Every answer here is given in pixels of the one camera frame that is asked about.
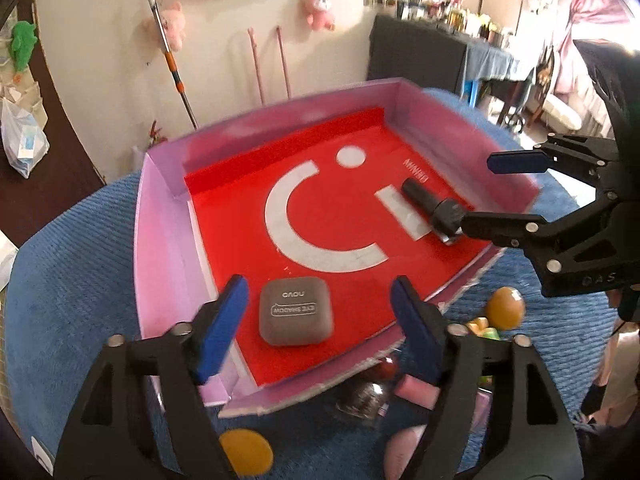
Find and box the pink cardboard box red bottom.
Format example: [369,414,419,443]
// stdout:
[132,76,543,418]

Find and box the blue ribbed mat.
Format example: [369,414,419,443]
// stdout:
[0,87,623,480]

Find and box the white paper bag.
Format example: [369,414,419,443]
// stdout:
[0,67,43,111]

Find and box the green and yellow toy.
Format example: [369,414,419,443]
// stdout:
[467,317,503,343]

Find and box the mop with orange grips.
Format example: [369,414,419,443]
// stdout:
[145,0,200,130]

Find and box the row of bottles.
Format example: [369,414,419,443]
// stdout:
[365,0,516,43]

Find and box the pink stick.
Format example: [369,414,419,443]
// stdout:
[247,27,266,106]
[276,25,293,100]

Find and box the yellow plastic ball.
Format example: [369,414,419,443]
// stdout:
[219,428,274,475]
[487,286,526,331]

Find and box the pink rectangular block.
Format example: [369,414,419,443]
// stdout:
[395,377,438,409]

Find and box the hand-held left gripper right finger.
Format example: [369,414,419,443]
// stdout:
[390,275,586,480]

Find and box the glitter bottle with red cap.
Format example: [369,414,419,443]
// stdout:
[335,360,401,428]

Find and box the black cosmetic tube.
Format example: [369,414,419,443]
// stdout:
[401,177,468,247]

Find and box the clear plastic bag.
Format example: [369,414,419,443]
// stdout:
[0,97,51,179]

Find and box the table with dark cloth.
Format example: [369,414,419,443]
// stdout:
[367,12,523,106]

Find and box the pink curtain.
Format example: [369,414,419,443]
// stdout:
[552,0,631,96]

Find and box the white armchair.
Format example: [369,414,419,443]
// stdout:
[542,92,586,133]

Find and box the grey eyeshadow case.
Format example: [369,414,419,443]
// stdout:
[258,276,334,347]

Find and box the bright pink plush toy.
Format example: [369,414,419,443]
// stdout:
[302,0,337,32]

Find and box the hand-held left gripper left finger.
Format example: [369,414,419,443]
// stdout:
[52,275,251,480]

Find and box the black chair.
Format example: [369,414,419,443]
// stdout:
[500,67,536,133]

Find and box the white plastic sheet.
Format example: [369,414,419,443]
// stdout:
[0,232,18,291]

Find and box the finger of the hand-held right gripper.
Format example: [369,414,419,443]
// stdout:
[486,132,623,198]
[459,190,623,299]

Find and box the pale pink plush toy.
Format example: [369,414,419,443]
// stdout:
[142,1,187,52]

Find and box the person's light clothing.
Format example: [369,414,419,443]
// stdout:
[582,320,640,431]

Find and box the green plush toy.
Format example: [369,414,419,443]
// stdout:
[10,20,38,72]

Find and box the blue tablecloth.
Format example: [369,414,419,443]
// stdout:
[462,37,523,83]

